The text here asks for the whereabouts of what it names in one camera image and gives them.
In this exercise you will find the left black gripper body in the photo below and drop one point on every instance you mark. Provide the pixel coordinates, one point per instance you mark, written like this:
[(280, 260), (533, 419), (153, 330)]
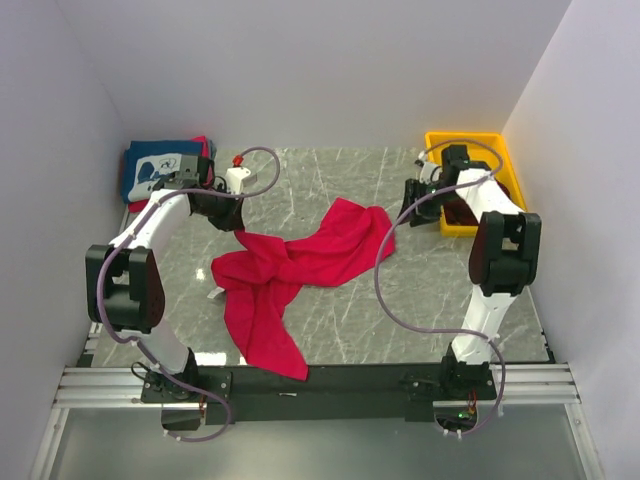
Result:
[(220, 209)]

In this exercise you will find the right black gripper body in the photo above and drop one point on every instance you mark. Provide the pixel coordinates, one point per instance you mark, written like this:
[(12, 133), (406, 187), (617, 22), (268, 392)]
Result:
[(428, 210)]

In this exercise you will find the bright red t-shirt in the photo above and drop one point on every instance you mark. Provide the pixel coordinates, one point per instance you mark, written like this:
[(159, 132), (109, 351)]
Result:
[(266, 275)]

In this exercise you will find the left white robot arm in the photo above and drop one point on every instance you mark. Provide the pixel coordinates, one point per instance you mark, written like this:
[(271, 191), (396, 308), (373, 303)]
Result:
[(124, 286)]

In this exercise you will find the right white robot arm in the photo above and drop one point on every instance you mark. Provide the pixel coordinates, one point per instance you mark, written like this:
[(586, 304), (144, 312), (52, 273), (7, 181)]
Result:
[(503, 258)]

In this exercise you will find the dark maroon t-shirt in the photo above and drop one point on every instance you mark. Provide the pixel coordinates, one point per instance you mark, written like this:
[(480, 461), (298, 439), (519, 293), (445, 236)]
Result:
[(463, 213)]

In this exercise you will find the yellow plastic bin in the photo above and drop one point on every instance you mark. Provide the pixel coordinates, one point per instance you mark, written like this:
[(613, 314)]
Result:
[(506, 177)]

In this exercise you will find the folded red t-shirt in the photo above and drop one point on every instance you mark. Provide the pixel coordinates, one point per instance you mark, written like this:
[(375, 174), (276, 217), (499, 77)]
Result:
[(135, 206)]

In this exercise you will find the black base bar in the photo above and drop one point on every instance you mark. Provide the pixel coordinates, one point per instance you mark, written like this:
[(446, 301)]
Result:
[(409, 391)]

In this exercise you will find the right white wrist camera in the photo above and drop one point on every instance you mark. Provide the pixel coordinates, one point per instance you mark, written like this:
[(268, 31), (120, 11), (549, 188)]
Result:
[(428, 172)]

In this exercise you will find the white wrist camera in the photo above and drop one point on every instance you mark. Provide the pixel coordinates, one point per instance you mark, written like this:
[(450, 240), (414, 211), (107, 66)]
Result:
[(238, 178), (428, 172)]

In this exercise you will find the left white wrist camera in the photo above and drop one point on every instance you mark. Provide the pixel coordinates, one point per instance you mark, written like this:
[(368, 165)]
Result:
[(238, 178)]

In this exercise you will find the aluminium rail frame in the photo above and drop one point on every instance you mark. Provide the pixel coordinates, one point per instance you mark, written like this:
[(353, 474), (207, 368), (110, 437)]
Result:
[(110, 385)]

